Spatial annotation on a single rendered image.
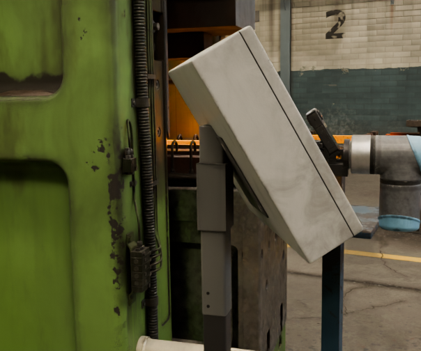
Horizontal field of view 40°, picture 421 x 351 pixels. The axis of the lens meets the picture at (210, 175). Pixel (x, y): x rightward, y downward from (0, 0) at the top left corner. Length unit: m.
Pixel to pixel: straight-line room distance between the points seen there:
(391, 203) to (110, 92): 0.68
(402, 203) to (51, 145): 0.76
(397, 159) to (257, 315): 0.47
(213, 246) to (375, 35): 8.39
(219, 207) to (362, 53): 8.40
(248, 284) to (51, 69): 0.62
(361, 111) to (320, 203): 8.47
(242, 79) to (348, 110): 8.55
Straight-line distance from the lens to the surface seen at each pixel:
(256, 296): 1.33
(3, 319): 1.34
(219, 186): 0.82
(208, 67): 0.66
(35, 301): 1.28
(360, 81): 9.16
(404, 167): 1.35
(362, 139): 1.36
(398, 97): 9.05
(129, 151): 1.06
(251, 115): 0.67
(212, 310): 0.88
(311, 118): 1.37
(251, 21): 1.46
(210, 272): 0.86
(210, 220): 0.84
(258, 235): 1.29
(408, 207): 1.37
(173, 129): 1.72
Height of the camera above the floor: 1.13
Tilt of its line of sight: 8 degrees down
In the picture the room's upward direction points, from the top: 1 degrees counter-clockwise
